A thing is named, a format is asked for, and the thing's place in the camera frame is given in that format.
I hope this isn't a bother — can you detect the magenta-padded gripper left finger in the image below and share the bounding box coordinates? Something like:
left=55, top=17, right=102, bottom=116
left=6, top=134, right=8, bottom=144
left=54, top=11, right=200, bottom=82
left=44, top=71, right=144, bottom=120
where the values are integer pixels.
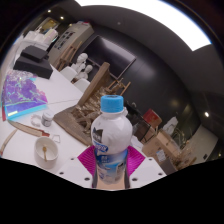
left=56, top=145, right=100, bottom=189

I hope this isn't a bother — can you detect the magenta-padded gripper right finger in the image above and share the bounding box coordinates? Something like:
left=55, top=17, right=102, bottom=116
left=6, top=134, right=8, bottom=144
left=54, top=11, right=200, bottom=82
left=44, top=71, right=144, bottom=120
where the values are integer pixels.
left=124, top=145, right=168, bottom=189

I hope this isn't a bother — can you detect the white blue-capped drink bottle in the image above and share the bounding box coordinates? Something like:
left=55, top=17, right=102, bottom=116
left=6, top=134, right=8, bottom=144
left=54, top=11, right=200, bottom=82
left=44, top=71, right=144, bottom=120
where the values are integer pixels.
left=90, top=94, right=134, bottom=184

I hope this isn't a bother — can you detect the white ceramic cup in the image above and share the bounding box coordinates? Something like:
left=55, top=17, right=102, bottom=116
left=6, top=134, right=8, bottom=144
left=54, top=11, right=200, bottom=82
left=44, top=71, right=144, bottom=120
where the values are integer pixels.
left=34, top=136, right=60, bottom=169

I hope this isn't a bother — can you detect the white plaster statue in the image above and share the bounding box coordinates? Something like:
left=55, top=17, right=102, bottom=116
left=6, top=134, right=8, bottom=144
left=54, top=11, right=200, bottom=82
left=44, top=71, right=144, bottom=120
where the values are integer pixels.
left=163, top=116, right=179, bottom=136

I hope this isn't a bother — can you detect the red box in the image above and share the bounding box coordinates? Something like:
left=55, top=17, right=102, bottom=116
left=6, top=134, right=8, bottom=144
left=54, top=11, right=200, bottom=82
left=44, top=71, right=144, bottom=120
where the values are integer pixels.
left=142, top=108, right=163, bottom=129

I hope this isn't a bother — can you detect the small white jar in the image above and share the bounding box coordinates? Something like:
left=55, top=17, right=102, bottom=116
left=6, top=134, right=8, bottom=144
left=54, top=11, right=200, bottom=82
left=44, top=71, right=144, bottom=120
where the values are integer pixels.
left=40, top=111, right=54, bottom=128

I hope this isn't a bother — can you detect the flat wooden ruler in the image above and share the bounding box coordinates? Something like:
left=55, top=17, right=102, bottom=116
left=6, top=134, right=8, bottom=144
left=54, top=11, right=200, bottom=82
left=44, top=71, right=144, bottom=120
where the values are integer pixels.
left=8, top=119, right=51, bottom=138

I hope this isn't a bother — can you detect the thin wooden stick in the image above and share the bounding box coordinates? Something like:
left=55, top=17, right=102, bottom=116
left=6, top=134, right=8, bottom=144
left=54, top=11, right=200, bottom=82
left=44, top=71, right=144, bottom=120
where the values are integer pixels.
left=0, top=129, right=18, bottom=156

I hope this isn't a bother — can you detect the white plastic chair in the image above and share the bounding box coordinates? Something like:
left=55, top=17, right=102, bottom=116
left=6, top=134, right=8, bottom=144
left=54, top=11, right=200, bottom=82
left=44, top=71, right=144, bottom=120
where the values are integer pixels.
left=59, top=65, right=78, bottom=82
left=73, top=78, right=91, bottom=94

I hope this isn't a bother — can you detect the wooden easel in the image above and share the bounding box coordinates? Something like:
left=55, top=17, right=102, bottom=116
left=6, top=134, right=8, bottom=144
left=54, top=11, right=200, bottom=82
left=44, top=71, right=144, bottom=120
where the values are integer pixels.
left=106, top=77, right=132, bottom=98
left=54, top=39, right=84, bottom=72

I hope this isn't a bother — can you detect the colourful holographic book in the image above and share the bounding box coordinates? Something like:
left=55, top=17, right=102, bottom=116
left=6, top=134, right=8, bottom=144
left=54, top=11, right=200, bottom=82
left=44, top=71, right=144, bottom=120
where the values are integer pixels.
left=0, top=69, right=49, bottom=122

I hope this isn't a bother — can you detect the white plaster bust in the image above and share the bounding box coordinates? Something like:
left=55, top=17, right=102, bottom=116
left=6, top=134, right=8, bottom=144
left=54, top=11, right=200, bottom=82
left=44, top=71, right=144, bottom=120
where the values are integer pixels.
left=71, top=52, right=89, bottom=73
left=76, top=64, right=94, bottom=81

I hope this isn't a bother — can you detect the large black box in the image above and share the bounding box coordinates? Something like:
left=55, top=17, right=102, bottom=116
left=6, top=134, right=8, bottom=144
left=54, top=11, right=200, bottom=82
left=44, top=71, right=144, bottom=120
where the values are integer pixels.
left=13, top=55, right=54, bottom=80

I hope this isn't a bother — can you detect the small black box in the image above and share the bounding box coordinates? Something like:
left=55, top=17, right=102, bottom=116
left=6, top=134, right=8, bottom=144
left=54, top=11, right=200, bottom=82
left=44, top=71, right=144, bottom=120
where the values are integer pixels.
left=20, top=44, right=49, bottom=63

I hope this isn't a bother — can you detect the white cabinet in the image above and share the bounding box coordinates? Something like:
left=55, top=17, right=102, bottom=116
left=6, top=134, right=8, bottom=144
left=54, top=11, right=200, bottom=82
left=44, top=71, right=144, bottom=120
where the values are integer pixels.
left=48, top=21, right=94, bottom=66

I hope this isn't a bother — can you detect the black wall-mounted screen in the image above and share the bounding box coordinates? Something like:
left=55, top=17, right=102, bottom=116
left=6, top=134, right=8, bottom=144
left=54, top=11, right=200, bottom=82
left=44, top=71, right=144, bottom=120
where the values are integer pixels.
left=81, top=34, right=137, bottom=79

